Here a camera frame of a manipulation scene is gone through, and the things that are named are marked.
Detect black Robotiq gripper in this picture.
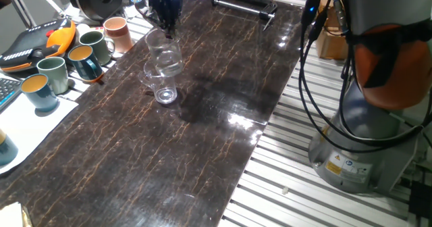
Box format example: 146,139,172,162
141,0,186,41

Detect clear glass beaker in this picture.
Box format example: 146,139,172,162
144,28,185,78

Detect pink ceramic cup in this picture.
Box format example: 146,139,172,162
103,16,135,54

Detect light green ceramic cup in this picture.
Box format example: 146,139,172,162
36,56,70,95

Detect blue cup yellow inside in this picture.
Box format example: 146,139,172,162
20,74,60,113

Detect teal cup tan band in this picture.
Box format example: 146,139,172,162
0,128,20,167

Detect black bar clamp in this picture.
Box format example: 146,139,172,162
211,0,278,32

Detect grey-green ceramic mug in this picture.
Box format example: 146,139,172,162
78,30,116,66

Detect black filament spool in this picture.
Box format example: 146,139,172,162
66,0,124,22

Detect dark blue mug yellow inside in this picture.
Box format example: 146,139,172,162
67,45,105,82

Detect dark marble pattern mat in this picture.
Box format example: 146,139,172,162
0,0,310,227

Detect black orange teach pendant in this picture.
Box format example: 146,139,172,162
0,17,77,74

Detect white paper sheet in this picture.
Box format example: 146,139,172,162
0,73,80,176

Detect black computer keyboard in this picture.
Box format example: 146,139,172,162
0,77,23,112

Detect clear glass mug with handle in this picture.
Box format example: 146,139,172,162
138,60,179,105

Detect black cable plain plug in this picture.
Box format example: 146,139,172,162
302,9,432,147

